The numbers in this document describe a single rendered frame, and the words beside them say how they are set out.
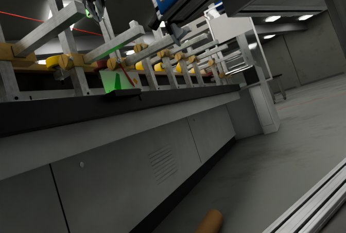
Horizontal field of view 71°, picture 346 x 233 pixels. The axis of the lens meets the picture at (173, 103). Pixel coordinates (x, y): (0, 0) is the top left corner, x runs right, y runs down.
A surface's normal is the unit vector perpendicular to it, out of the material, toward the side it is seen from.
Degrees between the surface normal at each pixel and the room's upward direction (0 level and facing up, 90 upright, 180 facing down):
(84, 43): 90
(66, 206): 90
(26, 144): 90
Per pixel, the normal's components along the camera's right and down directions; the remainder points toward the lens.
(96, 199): 0.84, -0.30
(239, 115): -0.44, 0.08
